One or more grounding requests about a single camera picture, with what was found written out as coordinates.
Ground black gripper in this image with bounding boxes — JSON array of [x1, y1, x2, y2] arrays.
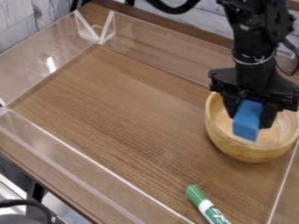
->
[[209, 60, 299, 129]]

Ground blue rectangular block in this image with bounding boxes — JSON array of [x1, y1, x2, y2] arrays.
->
[[233, 100, 263, 142]]

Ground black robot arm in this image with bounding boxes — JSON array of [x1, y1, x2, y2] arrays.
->
[[210, 0, 299, 129]]

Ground brown wooden bowl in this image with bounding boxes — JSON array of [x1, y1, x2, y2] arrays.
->
[[205, 93, 299, 163]]

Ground green dry erase marker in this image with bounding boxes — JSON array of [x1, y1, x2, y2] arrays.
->
[[186, 185, 233, 224]]

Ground clear acrylic tray wall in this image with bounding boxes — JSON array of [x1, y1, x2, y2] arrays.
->
[[0, 9, 299, 224]]

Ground black table leg frame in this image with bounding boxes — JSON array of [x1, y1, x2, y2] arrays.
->
[[0, 154, 71, 224]]

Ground black cable under table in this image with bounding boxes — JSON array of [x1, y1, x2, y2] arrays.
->
[[0, 199, 59, 224]]

